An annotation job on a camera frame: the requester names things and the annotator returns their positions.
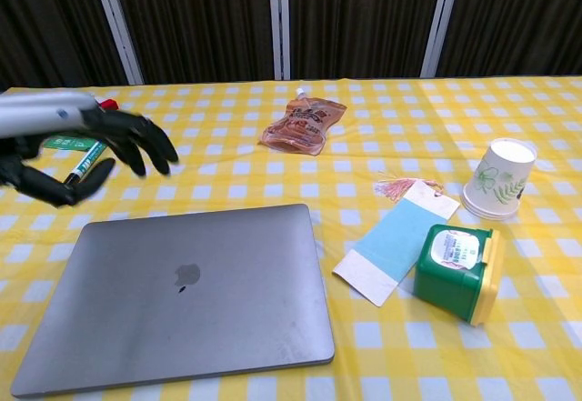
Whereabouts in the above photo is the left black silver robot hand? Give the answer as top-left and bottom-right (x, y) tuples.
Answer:
(0, 91), (179, 207)

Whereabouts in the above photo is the grey laptop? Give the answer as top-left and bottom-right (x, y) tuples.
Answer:
(9, 204), (336, 398)

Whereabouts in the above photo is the green sachet packet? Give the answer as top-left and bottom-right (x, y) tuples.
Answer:
(42, 134), (100, 154)

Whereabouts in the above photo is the green white marker pen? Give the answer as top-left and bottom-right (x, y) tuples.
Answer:
(62, 140), (109, 187)

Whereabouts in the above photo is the red white small box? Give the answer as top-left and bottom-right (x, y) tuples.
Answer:
(93, 95), (121, 112)

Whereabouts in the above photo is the black folding partition screen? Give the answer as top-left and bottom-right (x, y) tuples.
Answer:
(0, 0), (582, 89)

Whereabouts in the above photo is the brown spouted drink pouch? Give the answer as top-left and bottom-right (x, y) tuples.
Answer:
(260, 87), (348, 157)

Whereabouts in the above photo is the blue white bookmark pink tassel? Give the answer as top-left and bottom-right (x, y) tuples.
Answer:
(331, 171), (461, 307)

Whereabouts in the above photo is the green yellow lidded container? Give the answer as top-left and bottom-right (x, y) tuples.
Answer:
(412, 224), (507, 327)

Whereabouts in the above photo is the yellow white checkered tablecloth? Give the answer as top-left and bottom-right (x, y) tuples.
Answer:
(0, 75), (582, 401)

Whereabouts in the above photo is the white paper cup green print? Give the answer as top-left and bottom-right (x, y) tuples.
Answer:
(461, 137), (538, 222)

